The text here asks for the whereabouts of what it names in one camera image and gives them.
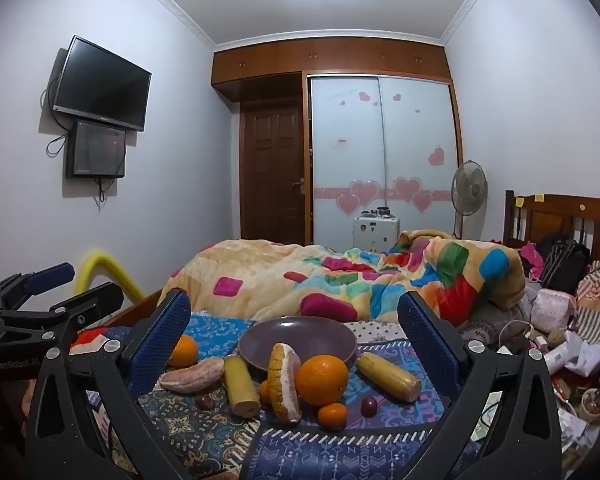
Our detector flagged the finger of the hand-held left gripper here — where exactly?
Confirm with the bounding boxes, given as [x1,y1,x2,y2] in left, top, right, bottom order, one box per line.
[0,261,76,311]
[0,281,126,348]

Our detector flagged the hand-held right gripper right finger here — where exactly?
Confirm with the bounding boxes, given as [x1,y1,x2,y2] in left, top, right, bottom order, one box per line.
[397,290,563,480]

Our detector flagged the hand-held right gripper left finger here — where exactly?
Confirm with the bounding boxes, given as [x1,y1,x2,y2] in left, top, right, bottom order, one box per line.
[30,289,201,480]

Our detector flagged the medium orange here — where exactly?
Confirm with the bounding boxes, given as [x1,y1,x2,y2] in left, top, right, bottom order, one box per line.
[167,335,200,368]

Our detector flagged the pink sweet potato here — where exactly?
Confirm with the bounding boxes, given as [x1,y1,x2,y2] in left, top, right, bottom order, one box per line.
[159,356,226,394]

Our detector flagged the yellow corn cob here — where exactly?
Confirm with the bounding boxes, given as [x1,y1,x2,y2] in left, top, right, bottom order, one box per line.
[223,354,262,418]
[356,351,423,403]

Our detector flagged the large orange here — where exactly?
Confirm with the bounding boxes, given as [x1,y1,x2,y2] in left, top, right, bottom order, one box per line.
[295,354,350,407]

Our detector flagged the purple plate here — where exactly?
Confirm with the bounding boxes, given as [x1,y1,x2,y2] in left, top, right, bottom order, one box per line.
[237,316,358,372]

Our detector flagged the yellow foam tube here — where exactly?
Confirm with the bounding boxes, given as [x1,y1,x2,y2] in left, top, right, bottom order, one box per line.
[75,249,148,306]

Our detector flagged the small white appliance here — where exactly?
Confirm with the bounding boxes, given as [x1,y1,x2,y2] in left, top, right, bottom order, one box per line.
[354,206,401,256]

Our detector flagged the pink quilted bag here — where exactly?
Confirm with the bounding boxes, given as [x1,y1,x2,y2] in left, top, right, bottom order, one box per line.
[530,287,577,335]

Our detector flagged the colourful patchwork blanket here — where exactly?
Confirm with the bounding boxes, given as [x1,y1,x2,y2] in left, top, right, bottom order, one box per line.
[157,230,526,323]

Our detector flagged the black bag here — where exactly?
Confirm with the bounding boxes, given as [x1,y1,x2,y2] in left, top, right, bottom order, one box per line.
[536,232,592,296]

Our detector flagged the standing electric fan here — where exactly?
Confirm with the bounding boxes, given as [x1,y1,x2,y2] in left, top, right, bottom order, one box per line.
[451,160,489,240]

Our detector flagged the striped cloth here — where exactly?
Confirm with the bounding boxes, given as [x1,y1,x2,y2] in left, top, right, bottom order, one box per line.
[572,260,600,343]

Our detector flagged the round food cup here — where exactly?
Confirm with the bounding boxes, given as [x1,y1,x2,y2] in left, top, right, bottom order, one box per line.
[579,387,600,423]

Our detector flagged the wooden bed headboard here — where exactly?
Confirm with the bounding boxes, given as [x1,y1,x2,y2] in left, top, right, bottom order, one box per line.
[502,190,600,263]

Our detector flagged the brown wooden door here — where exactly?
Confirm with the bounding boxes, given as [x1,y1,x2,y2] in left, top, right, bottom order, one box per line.
[240,100,306,248]

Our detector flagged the wooden wardrobe with glass doors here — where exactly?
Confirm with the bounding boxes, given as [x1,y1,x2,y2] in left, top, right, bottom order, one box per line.
[211,36,463,248]

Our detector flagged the black monitor cable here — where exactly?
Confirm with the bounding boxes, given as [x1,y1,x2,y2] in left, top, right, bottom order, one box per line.
[96,176,117,205]

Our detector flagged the black television cable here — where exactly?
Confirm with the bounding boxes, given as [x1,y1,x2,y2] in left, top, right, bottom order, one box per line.
[41,47,71,158]

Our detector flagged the small black wall monitor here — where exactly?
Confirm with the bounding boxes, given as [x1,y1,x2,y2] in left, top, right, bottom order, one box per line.
[65,120,127,179]

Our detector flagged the black wall television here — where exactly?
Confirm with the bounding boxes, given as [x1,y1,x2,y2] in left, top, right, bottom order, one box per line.
[52,35,152,132]

